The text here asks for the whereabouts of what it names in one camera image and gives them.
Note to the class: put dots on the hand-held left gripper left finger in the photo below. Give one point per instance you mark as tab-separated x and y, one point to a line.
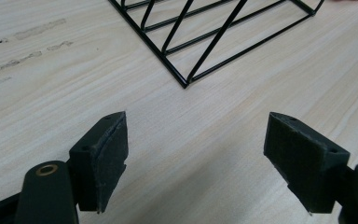
102	158

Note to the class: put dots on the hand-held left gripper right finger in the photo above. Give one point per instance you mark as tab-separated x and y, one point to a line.
304	161

